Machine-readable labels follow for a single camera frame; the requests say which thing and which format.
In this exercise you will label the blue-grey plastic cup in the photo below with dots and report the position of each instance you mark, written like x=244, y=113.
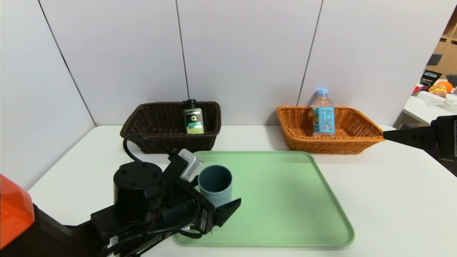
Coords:
x=217, y=191

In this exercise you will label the dark brown wicker basket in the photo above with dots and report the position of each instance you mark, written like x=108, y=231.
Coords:
x=171, y=142

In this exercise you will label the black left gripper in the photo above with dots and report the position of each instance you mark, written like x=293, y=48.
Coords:
x=207, y=218

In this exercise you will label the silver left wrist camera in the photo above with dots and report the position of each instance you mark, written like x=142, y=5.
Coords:
x=189, y=164

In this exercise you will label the orange wicker basket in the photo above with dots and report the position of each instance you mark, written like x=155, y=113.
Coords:
x=357, y=128

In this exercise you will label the light green plastic tray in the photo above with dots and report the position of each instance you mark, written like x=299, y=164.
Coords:
x=285, y=207

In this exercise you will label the black printed sign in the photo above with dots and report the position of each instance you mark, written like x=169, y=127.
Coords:
x=431, y=77

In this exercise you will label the yellow-brown food item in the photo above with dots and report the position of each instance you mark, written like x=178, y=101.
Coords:
x=438, y=92

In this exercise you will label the wooden shelf unit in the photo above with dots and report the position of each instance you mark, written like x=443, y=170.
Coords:
x=449, y=53

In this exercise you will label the grey box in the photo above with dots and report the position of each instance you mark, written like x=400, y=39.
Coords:
x=435, y=59

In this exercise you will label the black pump bottle green label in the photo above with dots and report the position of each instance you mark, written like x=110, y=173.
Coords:
x=194, y=123

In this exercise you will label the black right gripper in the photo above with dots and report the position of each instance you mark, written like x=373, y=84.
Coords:
x=447, y=137

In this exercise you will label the white background table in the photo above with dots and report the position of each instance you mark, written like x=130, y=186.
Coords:
x=425, y=109

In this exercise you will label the orange round object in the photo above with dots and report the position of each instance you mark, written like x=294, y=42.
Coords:
x=445, y=86

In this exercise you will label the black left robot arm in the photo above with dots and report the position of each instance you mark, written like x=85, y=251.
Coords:
x=135, y=192

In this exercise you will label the clear water bottle blue cap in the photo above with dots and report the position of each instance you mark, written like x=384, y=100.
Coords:
x=323, y=117

